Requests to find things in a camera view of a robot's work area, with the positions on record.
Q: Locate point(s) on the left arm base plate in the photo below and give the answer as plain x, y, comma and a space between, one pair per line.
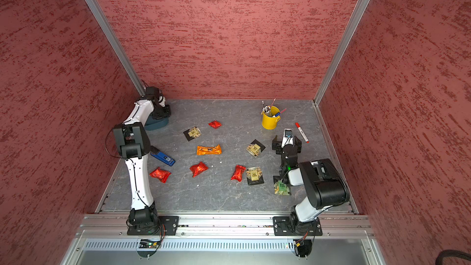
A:
166, 226

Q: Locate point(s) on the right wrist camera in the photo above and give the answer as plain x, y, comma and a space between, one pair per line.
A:
288, 138

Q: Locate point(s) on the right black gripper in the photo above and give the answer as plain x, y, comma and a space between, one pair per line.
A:
277, 145

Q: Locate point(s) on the blue stapler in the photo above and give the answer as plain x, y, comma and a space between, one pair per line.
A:
162, 157

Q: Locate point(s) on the black yellow-label tea bag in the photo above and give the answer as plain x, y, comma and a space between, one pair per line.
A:
255, 148

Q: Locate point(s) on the black oolong tea bag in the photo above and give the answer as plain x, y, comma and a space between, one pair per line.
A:
192, 133
254, 176

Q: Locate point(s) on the red white marker pen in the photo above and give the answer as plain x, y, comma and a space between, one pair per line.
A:
302, 132

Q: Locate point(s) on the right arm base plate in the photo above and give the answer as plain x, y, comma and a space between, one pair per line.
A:
289, 226

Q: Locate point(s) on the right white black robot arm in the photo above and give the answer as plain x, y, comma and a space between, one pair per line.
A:
323, 184

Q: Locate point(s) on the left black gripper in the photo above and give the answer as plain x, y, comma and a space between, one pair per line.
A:
167, 113

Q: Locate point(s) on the yellow pen holder cup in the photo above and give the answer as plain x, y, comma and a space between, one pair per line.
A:
270, 117

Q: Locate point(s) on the green-label tea bag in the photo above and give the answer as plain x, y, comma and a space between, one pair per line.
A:
280, 188

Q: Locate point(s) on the teal plastic storage box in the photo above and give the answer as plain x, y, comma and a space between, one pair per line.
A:
154, 124

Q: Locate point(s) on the red foil tea bag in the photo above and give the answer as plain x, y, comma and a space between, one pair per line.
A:
161, 174
199, 168

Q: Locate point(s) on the small red tea bag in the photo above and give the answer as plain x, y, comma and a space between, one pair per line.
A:
215, 124

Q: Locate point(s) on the orange tea bag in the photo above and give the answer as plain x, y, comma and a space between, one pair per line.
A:
209, 150

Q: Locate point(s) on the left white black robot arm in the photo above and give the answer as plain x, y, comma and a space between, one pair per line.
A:
134, 146

